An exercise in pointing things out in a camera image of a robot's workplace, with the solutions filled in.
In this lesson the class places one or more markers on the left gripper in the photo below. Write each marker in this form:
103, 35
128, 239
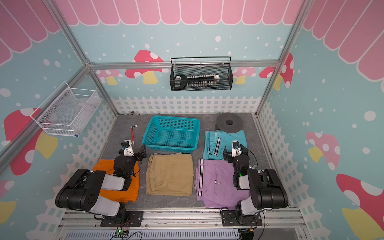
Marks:
140, 157

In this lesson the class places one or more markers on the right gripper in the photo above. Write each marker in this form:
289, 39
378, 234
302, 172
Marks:
230, 160

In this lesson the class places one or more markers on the teal pants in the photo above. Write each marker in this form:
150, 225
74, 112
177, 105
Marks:
216, 141

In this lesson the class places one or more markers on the tan pants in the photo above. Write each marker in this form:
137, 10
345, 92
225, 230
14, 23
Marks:
170, 175

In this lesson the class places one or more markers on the purple pants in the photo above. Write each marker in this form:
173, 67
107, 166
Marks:
214, 185

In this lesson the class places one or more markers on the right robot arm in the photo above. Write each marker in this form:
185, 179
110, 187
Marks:
266, 190

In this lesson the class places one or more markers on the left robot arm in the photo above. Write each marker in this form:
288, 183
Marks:
82, 190

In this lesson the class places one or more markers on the teal plastic basket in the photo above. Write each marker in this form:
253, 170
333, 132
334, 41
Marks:
172, 134

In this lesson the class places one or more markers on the grey foam roll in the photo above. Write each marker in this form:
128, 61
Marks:
229, 123

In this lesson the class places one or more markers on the green circuit board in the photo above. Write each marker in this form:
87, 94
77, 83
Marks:
121, 234

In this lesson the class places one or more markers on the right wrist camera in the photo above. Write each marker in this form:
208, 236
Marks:
236, 149

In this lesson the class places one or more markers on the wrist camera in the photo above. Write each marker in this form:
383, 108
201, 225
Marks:
236, 149
127, 143

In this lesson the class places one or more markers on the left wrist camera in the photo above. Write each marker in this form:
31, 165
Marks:
127, 143

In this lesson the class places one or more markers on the red handled hex wrench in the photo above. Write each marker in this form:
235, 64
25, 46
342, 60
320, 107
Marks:
132, 133

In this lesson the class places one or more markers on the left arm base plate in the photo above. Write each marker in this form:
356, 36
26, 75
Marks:
123, 220

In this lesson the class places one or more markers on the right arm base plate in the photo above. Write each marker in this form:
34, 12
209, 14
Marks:
231, 218

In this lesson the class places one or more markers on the black wire wall basket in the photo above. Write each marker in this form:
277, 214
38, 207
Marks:
201, 74

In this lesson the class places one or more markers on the white wire wall basket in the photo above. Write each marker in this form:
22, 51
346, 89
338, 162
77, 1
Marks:
67, 111

